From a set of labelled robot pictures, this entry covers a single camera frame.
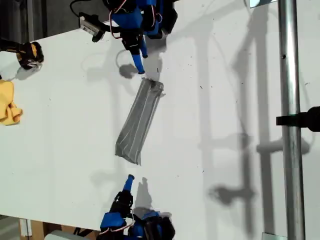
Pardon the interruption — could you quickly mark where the black camera cable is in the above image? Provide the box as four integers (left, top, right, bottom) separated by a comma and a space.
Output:
69, 0, 85, 19

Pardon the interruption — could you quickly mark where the black clamp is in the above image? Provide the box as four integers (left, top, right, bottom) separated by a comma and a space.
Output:
275, 106, 320, 133

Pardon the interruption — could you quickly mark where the brown cardboard box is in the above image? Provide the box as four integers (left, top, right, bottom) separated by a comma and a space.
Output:
18, 218, 101, 240

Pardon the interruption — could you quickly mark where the black camera stalk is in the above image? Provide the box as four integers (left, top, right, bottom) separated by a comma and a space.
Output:
91, 21, 123, 43

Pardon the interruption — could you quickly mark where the black yellow power drill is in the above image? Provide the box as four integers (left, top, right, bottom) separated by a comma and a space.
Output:
0, 37, 45, 71

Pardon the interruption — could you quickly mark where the black camera box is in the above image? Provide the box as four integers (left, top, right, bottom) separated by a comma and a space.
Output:
78, 11, 101, 36

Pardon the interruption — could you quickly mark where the steel post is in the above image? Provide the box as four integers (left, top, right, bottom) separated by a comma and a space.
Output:
277, 0, 307, 240

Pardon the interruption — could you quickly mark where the grey striped towel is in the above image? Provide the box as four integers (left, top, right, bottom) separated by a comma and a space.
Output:
114, 77, 167, 167

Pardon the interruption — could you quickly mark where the red white servo wire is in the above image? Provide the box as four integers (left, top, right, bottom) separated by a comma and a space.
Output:
109, 7, 124, 40
98, 212, 135, 236

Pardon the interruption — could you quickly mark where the yellow cloth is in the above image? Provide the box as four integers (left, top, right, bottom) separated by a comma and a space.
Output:
0, 79, 24, 126

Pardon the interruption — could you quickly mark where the white plastic object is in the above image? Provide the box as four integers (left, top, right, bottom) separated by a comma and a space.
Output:
44, 229, 81, 240

